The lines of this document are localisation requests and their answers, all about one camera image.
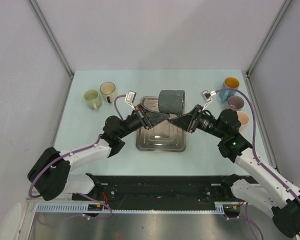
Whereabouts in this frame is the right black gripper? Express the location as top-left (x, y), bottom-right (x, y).
top-left (169, 104), bottom-right (227, 140)

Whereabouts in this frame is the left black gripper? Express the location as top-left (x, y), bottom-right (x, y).
top-left (117, 103), bottom-right (169, 139)

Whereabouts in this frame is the dark grey mug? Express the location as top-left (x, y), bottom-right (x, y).
top-left (158, 90), bottom-right (185, 115)

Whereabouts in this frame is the purple mug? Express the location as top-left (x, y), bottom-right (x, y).
top-left (226, 95), bottom-right (245, 111)

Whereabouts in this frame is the cream mug black handle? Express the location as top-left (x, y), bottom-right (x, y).
top-left (100, 82), bottom-right (118, 104)

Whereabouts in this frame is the pink orange mug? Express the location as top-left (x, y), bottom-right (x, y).
top-left (237, 110), bottom-right (250, 133)

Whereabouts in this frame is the blue butterfly mug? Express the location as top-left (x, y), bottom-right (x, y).
top-left (219, 77), bottom-right (240, 102)

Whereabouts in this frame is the green mug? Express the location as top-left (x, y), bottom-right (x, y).
top-left (83, 89), bottom-right (102, 110)

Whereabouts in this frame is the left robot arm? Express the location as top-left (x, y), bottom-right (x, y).
top-left (27, 103), bottom-right (170, 201)

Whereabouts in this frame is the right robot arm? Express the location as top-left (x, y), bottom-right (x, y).
top-left (169, 105), bottom-right (300, 238)

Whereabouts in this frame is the steel tray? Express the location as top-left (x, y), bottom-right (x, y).
top-left (135, 96), bottom-right (187, 153)

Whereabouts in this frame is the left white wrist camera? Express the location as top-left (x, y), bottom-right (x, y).
top-left (124, 90), bottom-right (137, 109)

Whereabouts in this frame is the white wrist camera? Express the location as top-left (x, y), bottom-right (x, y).
top-left (124, 90), bottom-right (137, 109)
top-left (200, 90), bottom-right (216, 110)

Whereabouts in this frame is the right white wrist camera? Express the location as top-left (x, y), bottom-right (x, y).
top-left (200, 90), bottom-right (216, 110)

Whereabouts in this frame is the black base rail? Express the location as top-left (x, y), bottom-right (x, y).
top-left (39, 173), bottom-right (266, 213)

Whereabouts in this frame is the white slotted cable duct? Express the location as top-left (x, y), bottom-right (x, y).
top-left (35, 202), bottom-right (239, 215)

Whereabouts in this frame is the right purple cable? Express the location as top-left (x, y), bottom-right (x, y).
top-left (213, 87), bottom-right (300, 240)

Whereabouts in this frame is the right aluminium frame post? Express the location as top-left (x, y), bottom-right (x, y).
top-left (245, 0), bottom-right (295, 78)

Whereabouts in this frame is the aluminium frame post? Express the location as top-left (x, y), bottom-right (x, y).
top-left (245, 0), bottom-right (295, 78)
top-left (27, 0), bottom-right (74, 80)

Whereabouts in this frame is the left aluminium frame post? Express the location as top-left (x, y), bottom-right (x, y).
top-left (27, 0), bottom-right (74, 80)

